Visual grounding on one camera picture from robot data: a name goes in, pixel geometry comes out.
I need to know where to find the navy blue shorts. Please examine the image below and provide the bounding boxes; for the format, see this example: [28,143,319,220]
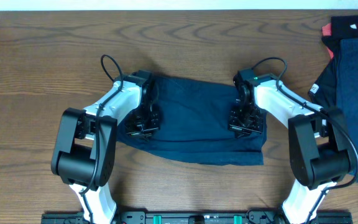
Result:
[117,77,267,166]

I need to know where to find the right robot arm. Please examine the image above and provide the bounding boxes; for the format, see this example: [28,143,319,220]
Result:
[228,69,358,223]

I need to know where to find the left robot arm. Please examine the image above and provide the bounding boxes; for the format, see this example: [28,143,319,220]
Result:
[51,70,160,223]

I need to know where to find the black garment with red trim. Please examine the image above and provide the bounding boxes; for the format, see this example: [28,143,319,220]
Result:
[308,12,358,213]

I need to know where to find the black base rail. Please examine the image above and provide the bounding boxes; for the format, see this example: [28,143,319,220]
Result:
[41,210,353,224]

